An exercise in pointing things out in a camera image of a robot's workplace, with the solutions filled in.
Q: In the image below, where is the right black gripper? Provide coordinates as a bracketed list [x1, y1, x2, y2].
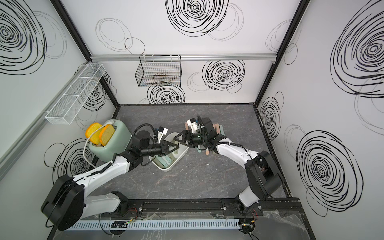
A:
[174, 130, 208, 148]

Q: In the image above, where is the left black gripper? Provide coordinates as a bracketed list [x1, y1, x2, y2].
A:
[141, 140, 179, 158]

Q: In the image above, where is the teal folding fruit knife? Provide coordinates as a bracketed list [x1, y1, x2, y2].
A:
[219, 125, 225, 135]

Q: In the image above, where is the long teal knife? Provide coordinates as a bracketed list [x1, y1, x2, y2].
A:
[156, 156, 173, 169]

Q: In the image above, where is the white plastic storage box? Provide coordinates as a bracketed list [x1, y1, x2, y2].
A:
[149, 133, 190, 172]

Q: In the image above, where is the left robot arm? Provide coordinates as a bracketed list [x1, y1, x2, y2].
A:
[41, 131, 180, 231]

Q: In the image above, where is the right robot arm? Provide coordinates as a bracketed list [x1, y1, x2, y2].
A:
[174, 116, 285, 216]

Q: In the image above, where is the green toaster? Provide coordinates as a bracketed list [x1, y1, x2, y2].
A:
[89, 120, 132, 162]

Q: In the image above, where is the orange toast slice right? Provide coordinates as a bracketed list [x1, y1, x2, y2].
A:
[98, 125, 115, 146]

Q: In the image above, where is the orange toast slice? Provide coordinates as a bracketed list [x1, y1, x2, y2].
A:
[85, 123, 103, 145]
[98, 125, 115, 146]

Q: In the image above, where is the orange toast slice left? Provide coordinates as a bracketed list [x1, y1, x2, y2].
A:
[85, 123, 103, 145]

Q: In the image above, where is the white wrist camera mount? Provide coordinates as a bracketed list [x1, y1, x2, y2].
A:
[187, 118, 201, 134]

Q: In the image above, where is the white toaster cable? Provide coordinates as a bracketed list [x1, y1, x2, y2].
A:
[82, 120, 115, 169]

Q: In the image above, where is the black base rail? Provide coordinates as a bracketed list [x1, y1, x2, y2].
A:
[101, 198, 302, 219]

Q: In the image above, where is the black wire basket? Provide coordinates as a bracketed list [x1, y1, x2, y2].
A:
[135, 55, 182, 87]

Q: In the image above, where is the white wire shelf basket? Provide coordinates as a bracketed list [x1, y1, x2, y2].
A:
[45, 63, 106, 125]

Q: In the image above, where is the grey slotted cable duct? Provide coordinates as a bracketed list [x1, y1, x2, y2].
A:
[68, 219, 242, 232]

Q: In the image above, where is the aluminium wall rail back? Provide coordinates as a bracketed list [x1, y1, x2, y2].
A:
[91, 54, 277, 62]

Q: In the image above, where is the aluminium wall rail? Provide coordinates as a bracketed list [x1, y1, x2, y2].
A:
[91, 54, 277, 62]
[1, 61, 91, 181]

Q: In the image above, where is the aluminium wall rail left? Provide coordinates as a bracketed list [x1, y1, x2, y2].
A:
[1, 61, 91, 181]

